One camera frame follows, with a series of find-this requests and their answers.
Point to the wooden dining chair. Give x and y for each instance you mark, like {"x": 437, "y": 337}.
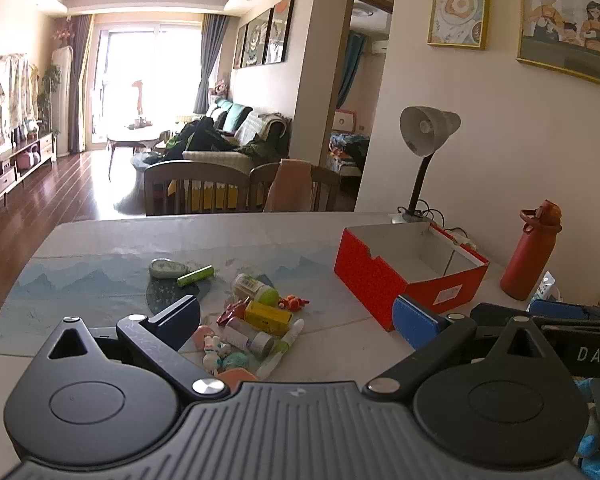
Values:
{"x": 195, "y": 172}
{"x": 330, "y": 185}

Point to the grey desk lamp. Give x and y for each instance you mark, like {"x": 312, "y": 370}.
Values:
{"x": 422, "y": 125}

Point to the bed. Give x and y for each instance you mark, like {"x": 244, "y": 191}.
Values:
{"x": 350, "y": 150}

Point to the dark clothes pile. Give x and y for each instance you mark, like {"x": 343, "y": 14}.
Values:
{"x": 205, "y": 140}

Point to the red water bottle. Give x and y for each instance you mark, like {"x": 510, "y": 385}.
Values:
{"x": 525, "y": 260}

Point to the pink towel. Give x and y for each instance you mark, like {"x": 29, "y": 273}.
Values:
{"x": 290, "y": 185}

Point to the red cardboard box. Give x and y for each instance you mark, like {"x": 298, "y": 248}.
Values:
{"x": 370, "y": 275}

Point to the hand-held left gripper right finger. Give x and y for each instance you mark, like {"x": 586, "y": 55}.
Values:
{"x": 415, "y": 320}

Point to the green round toy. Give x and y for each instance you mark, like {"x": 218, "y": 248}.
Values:
{"x": 252, "y": 287}

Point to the coffee table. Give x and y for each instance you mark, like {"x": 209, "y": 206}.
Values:
{"x": 135, "y": 135}

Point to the plush toy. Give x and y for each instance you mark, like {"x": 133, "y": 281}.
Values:
{"x": 219, "y": 89}

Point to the floral hanging garments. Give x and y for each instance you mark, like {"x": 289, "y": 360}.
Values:
{"x": 12, "y": 90}

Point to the yellow box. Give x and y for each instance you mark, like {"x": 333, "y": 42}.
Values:
{"x": 267, "y": 317}

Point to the pink binder clip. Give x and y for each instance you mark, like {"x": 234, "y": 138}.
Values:
{"x": 232, "y": 314}

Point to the wooden TV cabinet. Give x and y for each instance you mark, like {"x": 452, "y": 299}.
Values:
{"x": 0, "y": 180}

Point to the white floor air conditioner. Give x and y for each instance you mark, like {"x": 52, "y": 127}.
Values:
{"x": 62, "y": 100}

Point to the sofa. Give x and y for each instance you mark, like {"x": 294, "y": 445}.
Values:
{"x": 220, "y": 160}

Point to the green potted plant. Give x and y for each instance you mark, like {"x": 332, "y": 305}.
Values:
{"x": 50, "y": 85}

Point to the white bunny figure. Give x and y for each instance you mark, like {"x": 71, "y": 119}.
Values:
{"x": 212, "y": 355}

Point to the white power strip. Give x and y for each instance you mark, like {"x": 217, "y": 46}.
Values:
{"x": 462, "y": 240}

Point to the grey oval case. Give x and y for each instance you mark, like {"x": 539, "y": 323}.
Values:
{"x": 167, "y": 268}

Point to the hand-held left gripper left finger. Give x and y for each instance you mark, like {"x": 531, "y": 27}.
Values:
{"x": 177, "y": 317}

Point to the grey curtain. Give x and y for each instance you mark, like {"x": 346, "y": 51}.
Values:
{"x": 210, "y": 60}
{"x": 80, "y": 85}

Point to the black framed wall picture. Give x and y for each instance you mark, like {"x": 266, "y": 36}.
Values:
{"x": 256, "y": 37}
{"x": 279, "y": 30}
{"x": 239, "y": 47}

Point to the blue bedroom curtain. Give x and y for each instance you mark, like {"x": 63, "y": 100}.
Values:
{"x": 350, "y": 70}

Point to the person's right hand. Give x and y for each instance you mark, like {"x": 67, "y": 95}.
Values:
{"x": 597, "y": 455}

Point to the gold framed food picture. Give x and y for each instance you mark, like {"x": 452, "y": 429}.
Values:
{"x": 457, "y": 7}

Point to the gold framed family poster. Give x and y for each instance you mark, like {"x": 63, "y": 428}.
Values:
{"x": 565, "y": 20}

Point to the teal toy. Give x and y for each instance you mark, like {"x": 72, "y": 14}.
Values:
{"x": 237, "y": 361}

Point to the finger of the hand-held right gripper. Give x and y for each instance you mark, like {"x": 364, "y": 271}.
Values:
{"x": 557, "y": 309}
{"x": 495, "y": 315}

